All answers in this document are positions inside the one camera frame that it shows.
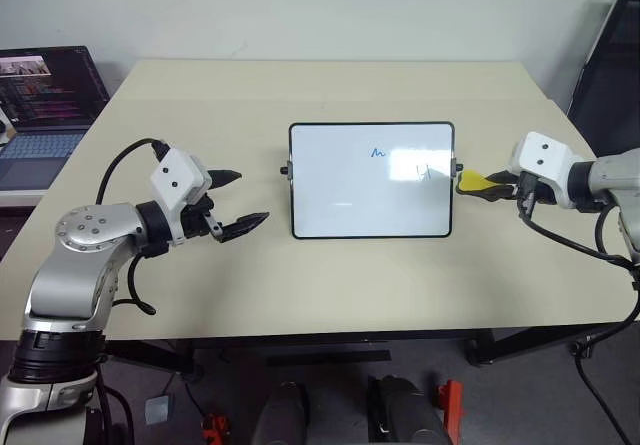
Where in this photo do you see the black table frame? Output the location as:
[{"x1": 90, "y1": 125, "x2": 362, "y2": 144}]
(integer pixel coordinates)
[{"x1": 102, "y1": 321, "x2": 640, "y2": 384}]

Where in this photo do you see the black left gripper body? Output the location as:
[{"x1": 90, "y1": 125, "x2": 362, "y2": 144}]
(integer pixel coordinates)
[{"x1": 174, "y1": 192, "x2": 224, "y2": 242}]

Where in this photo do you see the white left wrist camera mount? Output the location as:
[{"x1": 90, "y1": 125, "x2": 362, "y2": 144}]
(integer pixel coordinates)
[{"x1": 148, "y1": 148, "x2": 214, "y2": 226}]

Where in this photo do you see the dark rounded shape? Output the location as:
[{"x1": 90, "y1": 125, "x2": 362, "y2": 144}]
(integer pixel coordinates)
[{"x1": 366, "y1": 374, "x2": 450, "y2": 445}]

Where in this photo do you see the red plastic bracket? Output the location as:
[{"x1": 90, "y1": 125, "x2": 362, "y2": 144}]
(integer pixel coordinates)
[{"x1": 436, "y1": 379, "x2": 465, "y2": 445}]

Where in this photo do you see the black floor cable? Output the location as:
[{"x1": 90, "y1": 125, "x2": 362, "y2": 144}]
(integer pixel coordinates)
[{"x1": 569, "y1": 269, "x2": 640, "y2": 445}]

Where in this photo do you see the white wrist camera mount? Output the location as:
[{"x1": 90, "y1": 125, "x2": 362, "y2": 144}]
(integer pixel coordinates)
[
  {"x1": 507, "y1": 131, "x2": 584, "y2": 210},
  {"x1": 148, "y1": 148, "x2": 214, "y2": 226}
]

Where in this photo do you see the orange plastic clamp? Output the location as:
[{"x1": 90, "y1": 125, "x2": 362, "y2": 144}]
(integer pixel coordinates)
[{"x1": 199, "y1": 411, "x2": 234, "y2": 445}]

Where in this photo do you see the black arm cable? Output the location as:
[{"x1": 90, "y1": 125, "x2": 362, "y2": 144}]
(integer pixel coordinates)
[
  {"x1": 517, "y1": 198, "x2": 640, "y2": 271},
  {"x1": 96, "y1": 137, "x2": 169, "y2": 316}
]

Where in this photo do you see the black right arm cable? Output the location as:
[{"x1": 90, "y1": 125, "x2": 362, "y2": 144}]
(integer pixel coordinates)
[{"x1": 517, "y1": 198, "x2": 640, "y2": 271}]

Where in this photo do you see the yellow whiteboard eraser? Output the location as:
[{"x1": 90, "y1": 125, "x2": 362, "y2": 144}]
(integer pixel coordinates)
[{"x1": 456, "y1": 169, "x2": 501, "y2": 201}]

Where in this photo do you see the open grey laptop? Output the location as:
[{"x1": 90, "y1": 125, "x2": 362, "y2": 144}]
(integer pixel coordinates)
[{"x1": 0, "y1": 45, "x2": 112, "y2": 194}]

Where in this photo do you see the black framed small whiteboard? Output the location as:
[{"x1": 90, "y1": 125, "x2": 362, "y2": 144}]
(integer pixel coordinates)
[{"x1": 278, "y1": 121, "x2": 464, "y2": 241}]

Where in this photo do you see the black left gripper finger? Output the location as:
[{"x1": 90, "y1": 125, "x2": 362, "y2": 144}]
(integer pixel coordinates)
[
  {"x1": 216, "y1": 211, "x2": 272, "y2": 243},
  {"x1": 207, "y1": 168, "x2": 243, "y2": 192}
]

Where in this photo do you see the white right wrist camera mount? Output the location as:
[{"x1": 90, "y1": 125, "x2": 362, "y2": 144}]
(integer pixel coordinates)
[{"x1": 507, "y1": 131, "x2": 584, "y2": 210}]

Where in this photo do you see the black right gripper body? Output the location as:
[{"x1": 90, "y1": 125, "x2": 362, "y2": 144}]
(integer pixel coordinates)
[{"x1": 514, "y1": 172, "x2": 557, "y2": 217}]

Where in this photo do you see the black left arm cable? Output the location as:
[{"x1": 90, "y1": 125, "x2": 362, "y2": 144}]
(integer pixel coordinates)
[{"x1": 96, "y1": 137, "x2": 169, "y2": 316}]

